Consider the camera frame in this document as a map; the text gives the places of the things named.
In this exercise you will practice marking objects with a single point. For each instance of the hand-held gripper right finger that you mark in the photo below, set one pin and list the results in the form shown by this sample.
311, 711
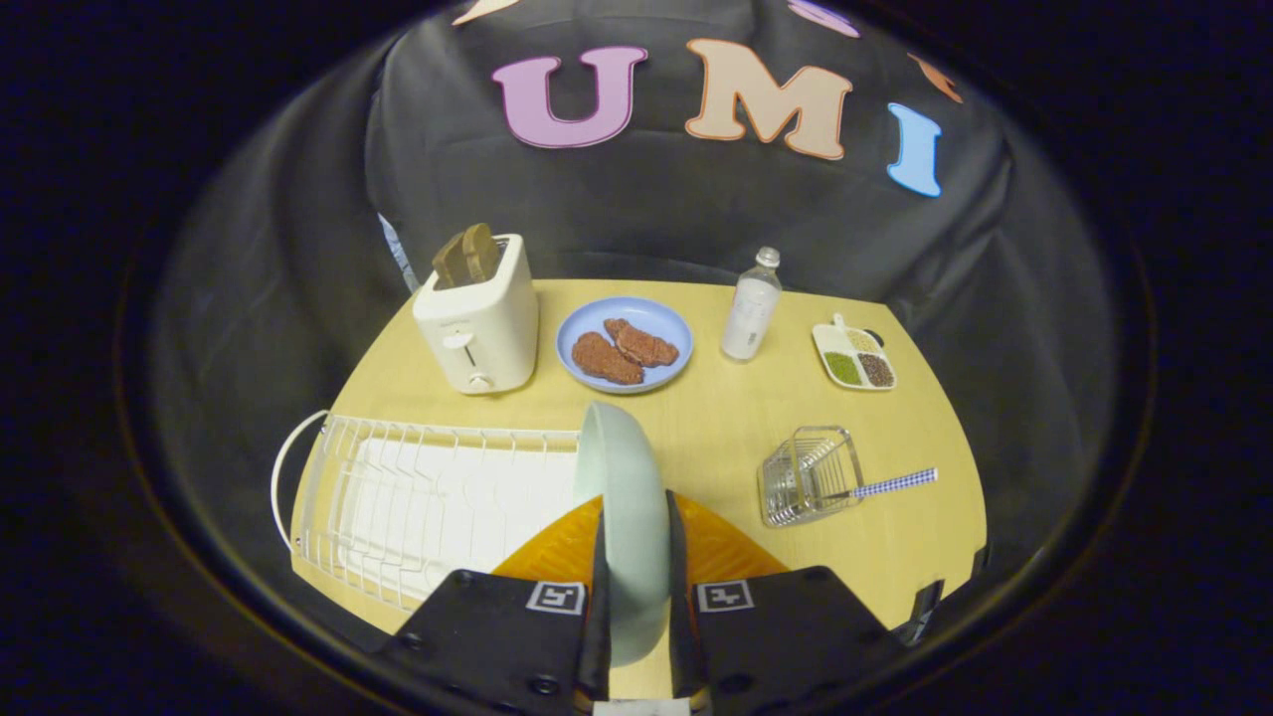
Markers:
680, 597

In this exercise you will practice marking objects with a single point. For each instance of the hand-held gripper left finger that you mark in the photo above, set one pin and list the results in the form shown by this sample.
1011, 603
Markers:
598, 597

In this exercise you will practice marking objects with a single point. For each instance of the pale green plate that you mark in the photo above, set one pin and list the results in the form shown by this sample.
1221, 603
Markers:
627, 517

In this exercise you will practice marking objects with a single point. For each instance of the blue plate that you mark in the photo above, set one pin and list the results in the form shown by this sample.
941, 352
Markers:
625, 344

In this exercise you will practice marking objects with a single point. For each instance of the brown meat patty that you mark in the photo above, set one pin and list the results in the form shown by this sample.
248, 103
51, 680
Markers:
642, 344
606, 359

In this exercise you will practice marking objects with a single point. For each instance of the clear bottle with white label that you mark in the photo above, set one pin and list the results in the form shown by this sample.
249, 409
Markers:
751, 310

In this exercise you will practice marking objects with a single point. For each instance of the white divided condiment tray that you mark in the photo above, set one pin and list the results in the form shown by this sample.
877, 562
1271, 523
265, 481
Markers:
853, 356

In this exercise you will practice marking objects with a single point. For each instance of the white toaster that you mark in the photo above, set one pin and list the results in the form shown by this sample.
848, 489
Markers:
479, 323

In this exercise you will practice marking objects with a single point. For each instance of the brown toast slice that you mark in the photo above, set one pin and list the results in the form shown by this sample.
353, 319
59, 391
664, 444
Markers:
481, 251
453, 263

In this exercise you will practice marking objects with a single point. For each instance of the black backdrop cloth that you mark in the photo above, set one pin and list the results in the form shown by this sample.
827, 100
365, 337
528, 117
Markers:
696, 199

